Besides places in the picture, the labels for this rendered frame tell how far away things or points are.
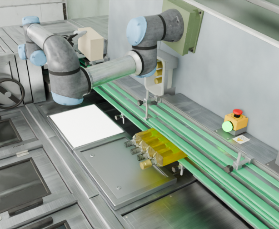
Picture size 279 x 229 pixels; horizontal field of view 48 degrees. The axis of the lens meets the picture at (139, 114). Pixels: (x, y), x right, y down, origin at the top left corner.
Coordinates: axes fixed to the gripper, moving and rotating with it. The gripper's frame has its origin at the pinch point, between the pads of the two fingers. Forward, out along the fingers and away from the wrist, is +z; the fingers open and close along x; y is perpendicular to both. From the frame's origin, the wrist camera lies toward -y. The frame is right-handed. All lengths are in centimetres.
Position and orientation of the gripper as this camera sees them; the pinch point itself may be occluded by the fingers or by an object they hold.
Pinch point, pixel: (87, 44)
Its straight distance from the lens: 175.0
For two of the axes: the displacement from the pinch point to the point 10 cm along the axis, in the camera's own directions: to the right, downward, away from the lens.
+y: -5.3, -5.5, 6.5
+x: -1.0, 8.0, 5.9
